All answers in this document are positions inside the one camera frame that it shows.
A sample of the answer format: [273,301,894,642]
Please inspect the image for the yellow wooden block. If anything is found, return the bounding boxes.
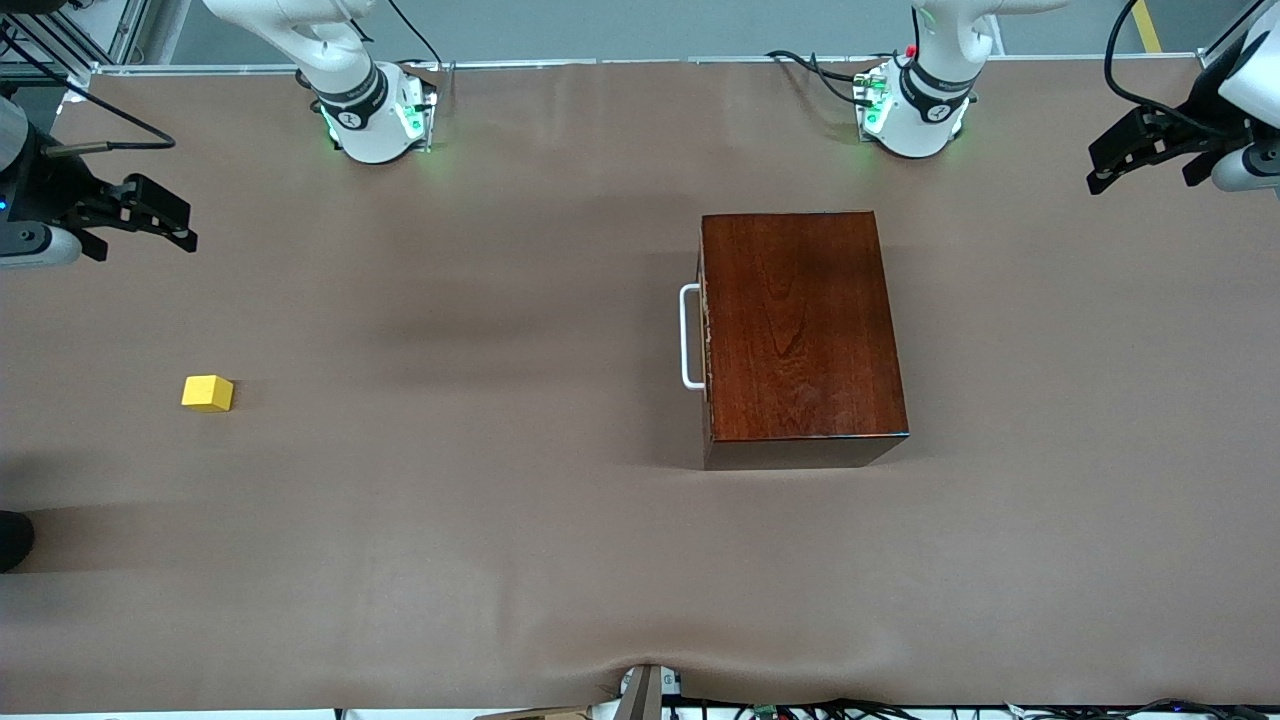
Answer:
[181,375,235,414]

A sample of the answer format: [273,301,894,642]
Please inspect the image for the wooden drawer with white handle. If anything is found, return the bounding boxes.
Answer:
[680,225,713,441]

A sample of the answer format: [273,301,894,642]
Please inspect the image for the yellow floor tape strip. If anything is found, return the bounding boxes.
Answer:
[1128,0,1164,53]

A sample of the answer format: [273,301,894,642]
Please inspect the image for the black rounded object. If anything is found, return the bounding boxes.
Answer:
[0,510,37,574]

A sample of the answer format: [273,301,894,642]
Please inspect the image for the dark wooden cabinet box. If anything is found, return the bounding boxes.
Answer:
[698,210,911,471]

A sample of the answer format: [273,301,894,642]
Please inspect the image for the brown table mat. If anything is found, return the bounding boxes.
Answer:
[0,55,1280,713]

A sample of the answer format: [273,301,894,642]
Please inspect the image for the grey metal table clamp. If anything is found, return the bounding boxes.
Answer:
[618,663,684,720]

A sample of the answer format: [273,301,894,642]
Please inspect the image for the aluminium frame profile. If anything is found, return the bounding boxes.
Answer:
[1197,0,1280,63]
[0,0,151,81]

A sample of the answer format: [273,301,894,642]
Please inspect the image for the black right arm base cable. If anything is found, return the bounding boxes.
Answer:
[388,0,444,69]

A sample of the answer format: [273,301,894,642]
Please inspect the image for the black left arm base cables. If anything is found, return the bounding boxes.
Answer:
[765,48,901,109]

